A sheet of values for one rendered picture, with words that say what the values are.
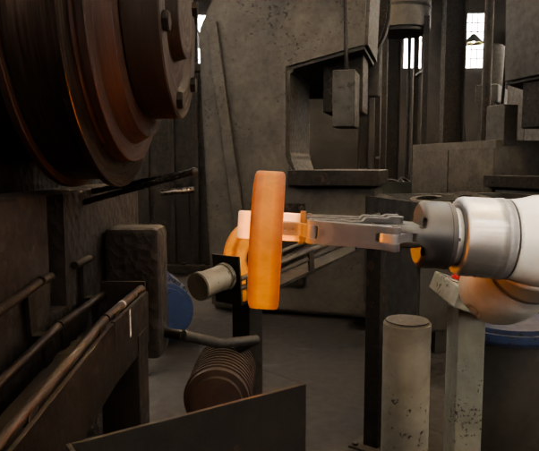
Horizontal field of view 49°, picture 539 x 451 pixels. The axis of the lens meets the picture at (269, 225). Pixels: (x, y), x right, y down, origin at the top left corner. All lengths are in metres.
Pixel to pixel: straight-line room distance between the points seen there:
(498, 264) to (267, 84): 2.97
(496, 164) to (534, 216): 3.93
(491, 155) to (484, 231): 3.98
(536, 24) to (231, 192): 2.31
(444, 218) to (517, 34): 3.96
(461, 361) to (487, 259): 0.96
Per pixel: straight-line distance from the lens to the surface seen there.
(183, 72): 0.92
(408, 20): 9.62
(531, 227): 0.66
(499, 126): 4.67
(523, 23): 4.54
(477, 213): 0.65
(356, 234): 0.61
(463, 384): 1.62
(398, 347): 1.51
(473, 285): 0.81
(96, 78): 0.70
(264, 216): 0.58
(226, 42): 3.66
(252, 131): 3.54
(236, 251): 1.25
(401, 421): 1.57
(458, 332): 1.58
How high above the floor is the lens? 0.91
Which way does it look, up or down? 6 degrees down
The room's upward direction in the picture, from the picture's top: straight up
